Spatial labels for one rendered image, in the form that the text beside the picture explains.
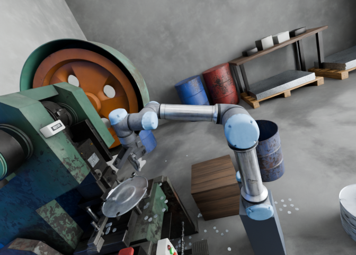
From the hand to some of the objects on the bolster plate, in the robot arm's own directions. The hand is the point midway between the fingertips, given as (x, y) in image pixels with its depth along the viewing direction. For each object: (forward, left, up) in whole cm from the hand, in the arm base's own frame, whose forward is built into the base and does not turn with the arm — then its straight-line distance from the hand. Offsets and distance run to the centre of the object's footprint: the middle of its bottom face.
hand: (137, 170), depth 86 cm
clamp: (+24, +23, -23) cm, 40 cm away
